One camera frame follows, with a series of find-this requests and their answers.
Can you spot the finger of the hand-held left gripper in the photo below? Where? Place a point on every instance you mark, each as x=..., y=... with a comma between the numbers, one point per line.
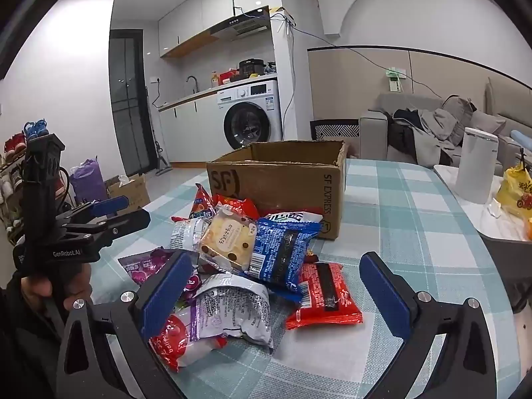
x=110, y=205
x=124, y=222

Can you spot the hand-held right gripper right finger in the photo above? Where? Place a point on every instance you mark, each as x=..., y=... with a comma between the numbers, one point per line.
x=382, y=295

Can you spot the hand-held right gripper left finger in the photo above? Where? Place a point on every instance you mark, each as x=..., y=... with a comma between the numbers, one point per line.
x=166, y=295

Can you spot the purple candy packet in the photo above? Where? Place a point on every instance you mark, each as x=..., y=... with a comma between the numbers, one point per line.
x=141, y=264

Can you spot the red black-striped snack packet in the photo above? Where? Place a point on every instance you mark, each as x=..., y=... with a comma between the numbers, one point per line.
x=320, y=299

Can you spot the red pointed snack bag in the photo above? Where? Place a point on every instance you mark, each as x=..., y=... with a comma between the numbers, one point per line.
x=201, y=205

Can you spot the yellow cake packet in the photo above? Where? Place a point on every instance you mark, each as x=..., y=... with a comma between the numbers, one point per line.
x=226, y=237

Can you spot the brown cardboard box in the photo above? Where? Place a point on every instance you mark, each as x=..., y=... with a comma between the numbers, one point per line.
x=274, y=183

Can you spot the person's left forearm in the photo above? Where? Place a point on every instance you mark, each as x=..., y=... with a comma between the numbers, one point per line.
x=25, y=349

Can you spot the person's left hand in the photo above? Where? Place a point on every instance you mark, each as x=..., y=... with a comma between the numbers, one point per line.
x=35, y=286

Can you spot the small cardboard box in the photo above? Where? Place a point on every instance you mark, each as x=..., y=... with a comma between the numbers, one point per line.
x=133, y=195

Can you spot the shoe rack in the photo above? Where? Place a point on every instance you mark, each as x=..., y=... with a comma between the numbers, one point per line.
x=10, y=199

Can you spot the purple plastic bag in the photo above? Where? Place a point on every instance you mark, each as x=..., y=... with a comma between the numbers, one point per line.
x=87, y=183

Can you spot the red white snack packet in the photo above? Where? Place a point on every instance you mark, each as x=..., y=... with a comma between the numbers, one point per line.
x=174, y=341

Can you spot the red shoes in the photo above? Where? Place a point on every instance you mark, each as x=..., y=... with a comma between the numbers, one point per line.
x=14, y=143

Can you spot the silver red snack packet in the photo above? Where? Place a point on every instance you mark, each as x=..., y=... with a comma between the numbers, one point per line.
x=187, y=232

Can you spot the grey stick vacuum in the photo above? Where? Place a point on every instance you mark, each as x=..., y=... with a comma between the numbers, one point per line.
x=160, y=162

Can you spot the silver purple-print snack packet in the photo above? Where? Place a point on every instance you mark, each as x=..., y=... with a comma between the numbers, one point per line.
x=232, y=303

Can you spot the blue shoes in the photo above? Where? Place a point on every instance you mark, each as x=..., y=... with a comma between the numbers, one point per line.
x=35, y=129

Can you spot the checked tablecloth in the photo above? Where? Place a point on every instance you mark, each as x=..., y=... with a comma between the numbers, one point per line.
x=395, y=224

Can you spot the dark glass door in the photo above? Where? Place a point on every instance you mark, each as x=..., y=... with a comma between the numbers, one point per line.
x=129, y=104

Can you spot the blue snack packet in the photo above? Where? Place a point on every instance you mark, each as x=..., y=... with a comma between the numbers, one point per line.
x=282, y=249

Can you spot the white base cabinet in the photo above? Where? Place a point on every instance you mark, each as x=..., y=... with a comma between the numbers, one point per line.
x=195, y=129

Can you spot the red crinkly snack bag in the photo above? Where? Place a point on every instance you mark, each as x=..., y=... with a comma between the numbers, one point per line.
x=241, y=205

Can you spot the white marble side table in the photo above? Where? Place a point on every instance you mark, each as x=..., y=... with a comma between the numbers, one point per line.
x=498, y=224

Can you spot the metal faucet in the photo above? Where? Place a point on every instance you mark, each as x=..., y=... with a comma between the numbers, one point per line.
x=193, y=83

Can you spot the white cylindrical bin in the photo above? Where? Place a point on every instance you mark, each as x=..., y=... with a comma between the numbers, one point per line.
x=474, y=166

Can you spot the beige sofa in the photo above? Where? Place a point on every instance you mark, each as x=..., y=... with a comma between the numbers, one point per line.
x=374, y=137

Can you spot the white washing machine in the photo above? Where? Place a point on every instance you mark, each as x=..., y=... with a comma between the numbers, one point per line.
x=249, y=124

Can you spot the black jacket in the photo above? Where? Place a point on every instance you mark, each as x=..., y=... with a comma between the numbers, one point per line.
x=401, y=137

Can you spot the yellow oil bottle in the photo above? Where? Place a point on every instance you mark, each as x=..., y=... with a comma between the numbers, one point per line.
x=214, y=79

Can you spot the yellow plastic bag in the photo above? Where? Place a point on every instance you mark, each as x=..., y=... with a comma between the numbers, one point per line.
x=515, y=191

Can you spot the grey jacket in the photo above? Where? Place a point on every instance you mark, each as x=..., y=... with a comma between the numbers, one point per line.
x=434, y=133

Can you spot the black patterned basket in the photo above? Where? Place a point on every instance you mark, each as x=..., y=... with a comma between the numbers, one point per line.
x=334, y=131

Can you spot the red box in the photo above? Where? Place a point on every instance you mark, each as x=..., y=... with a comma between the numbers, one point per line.
x=227, y=77

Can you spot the dark grey pillow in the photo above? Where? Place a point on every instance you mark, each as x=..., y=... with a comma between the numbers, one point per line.
x=459, y=116

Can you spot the black rice cooker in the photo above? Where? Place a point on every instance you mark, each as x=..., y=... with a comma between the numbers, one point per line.
x=251, y=68

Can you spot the light grey pillow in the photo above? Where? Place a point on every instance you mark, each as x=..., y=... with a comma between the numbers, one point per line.
x=488, y=122

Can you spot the light blue roll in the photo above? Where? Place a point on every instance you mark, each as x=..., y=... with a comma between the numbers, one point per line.
x=521, y=139

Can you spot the silver range hood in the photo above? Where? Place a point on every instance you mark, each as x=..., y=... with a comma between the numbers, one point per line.
x=245, y=29

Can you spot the white router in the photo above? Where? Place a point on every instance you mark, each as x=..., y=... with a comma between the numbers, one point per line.
x=284, y=14

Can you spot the white wall cabinets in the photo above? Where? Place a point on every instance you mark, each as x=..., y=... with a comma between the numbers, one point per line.
x=187, y=20

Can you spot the white wall remote control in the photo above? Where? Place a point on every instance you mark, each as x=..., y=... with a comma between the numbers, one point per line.
x=397, y=81

